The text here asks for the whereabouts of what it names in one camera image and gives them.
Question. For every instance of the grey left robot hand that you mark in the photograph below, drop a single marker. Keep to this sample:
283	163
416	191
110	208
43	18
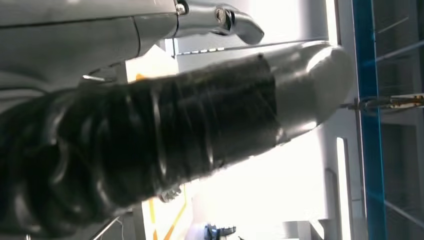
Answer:
198	116

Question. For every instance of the blue metal frame rack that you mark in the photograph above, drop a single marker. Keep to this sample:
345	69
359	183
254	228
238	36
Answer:
367	66

